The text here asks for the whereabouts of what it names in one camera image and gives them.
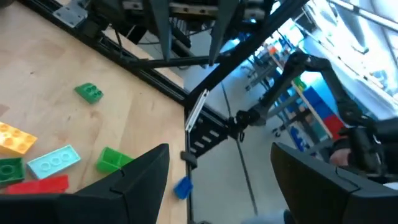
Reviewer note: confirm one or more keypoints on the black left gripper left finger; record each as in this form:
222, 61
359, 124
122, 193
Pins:
146, 186

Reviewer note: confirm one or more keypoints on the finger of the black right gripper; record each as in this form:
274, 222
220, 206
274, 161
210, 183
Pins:
222, 31
164, 34

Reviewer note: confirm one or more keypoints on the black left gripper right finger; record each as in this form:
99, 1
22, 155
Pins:
304, 193

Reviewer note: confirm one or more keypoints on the black background robot arm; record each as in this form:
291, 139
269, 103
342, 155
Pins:
278, 84

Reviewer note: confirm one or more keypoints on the dark blue flat brick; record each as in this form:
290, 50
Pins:
183, 187

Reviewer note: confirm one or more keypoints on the bright green T-shaped block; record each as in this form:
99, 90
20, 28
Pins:
110, 160

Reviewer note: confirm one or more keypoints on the person's hand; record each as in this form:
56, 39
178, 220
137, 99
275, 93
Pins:
340, 157

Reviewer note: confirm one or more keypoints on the person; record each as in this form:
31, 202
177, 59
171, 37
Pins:
367, 149

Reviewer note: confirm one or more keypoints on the storage shelf coloured bins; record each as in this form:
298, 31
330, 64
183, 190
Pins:
320, 105

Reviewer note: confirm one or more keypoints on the light cyan flat brick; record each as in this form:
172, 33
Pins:
53, 161

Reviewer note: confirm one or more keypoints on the red brick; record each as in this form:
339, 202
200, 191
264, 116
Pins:
40, 185

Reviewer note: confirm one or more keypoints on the small dark green brick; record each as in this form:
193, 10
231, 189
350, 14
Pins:
11, 171

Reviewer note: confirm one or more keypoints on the yellow flat brick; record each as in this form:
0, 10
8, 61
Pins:
15, 140

